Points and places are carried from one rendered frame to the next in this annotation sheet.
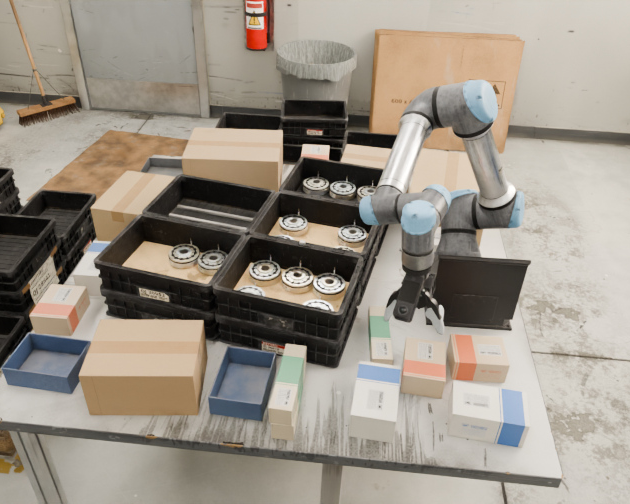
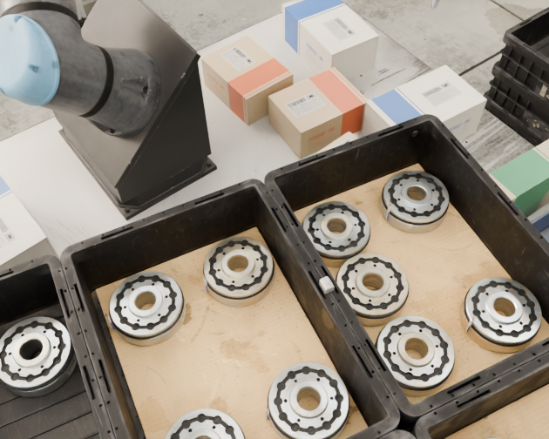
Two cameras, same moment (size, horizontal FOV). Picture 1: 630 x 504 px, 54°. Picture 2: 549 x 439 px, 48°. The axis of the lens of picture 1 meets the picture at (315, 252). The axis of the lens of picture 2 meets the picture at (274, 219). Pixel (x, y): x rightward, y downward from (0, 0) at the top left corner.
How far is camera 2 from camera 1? 2.01 m
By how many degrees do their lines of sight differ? 80
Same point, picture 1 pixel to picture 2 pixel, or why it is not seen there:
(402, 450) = not seen: hidden behind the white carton
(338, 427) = (477, 146)
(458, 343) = (256, 84)
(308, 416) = not seen: hidden behind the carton
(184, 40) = not seen: outside the picture
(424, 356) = (315, 100)
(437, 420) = (365, 83)
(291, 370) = (524, 169)
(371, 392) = (436, 102)
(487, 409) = (341, 17)
